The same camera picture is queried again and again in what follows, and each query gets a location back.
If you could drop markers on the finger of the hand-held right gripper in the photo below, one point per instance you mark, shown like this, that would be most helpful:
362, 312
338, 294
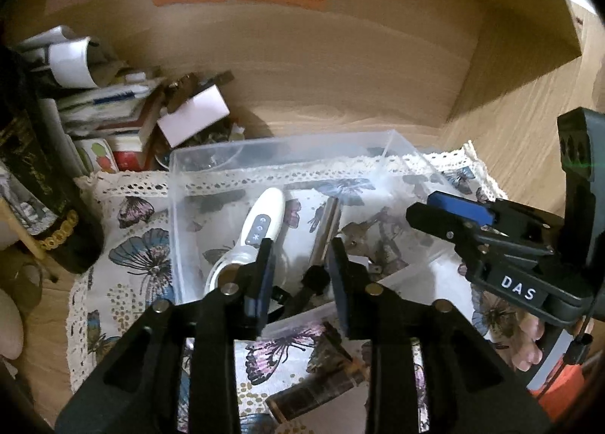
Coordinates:
439, 223
461, 208

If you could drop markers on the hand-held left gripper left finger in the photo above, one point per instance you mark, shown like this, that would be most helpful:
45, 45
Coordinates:
265, 282

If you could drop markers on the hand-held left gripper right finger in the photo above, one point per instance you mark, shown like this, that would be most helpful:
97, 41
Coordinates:
339, 287

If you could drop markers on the black handheld tool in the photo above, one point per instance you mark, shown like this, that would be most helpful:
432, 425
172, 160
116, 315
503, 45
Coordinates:
314, 280

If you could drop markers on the silver metal tool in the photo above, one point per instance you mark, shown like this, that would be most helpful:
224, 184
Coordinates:
326, 226

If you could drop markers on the white electric handheld device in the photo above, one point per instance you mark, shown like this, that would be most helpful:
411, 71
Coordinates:
264, 219

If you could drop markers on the clear plastic container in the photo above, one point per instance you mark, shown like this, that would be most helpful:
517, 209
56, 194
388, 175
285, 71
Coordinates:
198, 207

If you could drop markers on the person's right hand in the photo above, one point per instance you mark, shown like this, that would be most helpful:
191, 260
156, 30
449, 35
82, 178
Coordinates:
520, 344

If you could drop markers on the bronze keys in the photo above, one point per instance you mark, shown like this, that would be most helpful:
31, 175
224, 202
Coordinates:
368, 242

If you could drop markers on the dark brown small bottle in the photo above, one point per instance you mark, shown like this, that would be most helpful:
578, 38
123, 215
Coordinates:
316, 391

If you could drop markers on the butterfly print lace cloth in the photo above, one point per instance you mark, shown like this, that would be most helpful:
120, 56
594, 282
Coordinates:
137, 263

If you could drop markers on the small white box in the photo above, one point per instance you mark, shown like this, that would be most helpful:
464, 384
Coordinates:
194, 117

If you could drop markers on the pile of papers and booklets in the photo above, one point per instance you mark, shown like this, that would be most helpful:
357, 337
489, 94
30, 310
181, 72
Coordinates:
104, 103

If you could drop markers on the dark wine bottle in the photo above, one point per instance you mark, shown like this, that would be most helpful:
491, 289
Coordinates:
42, 188

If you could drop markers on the pink cylinder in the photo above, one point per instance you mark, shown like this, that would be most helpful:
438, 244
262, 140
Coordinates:
7, 325

